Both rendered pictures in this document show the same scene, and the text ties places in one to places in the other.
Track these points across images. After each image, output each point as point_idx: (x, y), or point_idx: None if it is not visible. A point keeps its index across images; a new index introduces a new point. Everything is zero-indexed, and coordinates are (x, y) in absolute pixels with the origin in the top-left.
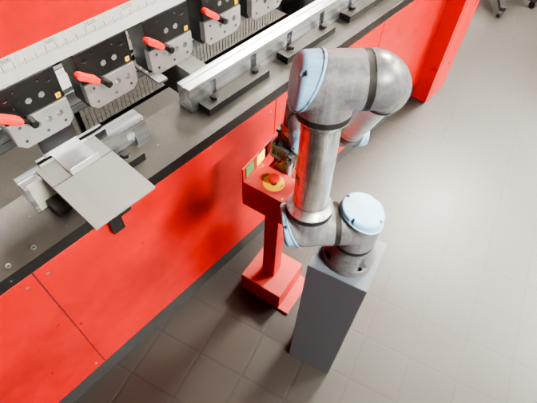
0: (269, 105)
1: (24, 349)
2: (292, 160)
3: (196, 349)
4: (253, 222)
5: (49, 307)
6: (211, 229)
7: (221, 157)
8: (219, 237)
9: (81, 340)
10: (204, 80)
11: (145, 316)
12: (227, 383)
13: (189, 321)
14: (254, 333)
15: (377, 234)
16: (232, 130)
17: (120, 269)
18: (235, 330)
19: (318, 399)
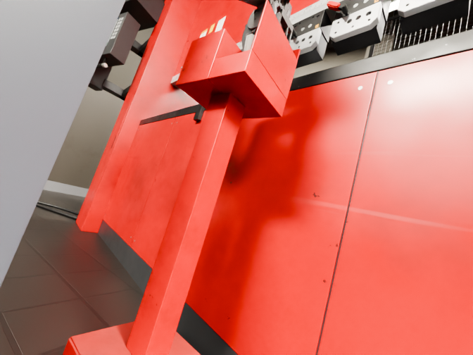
0: (360, 76)
1: (149, 162)
2: (251, 19)
3: (89, 297)
4: (262, 346)
5: (164, 146)
6: (220, 221)
7: (270, 118)
8: (217, 259)
9: (146, 196)
10: None
11: (150, 246)
12: (10, 301)
13: (129, 304)
14: (39, 349)
15: None
16: (293, 90)
17: (180, 160)
18: (73, 331)
19: None
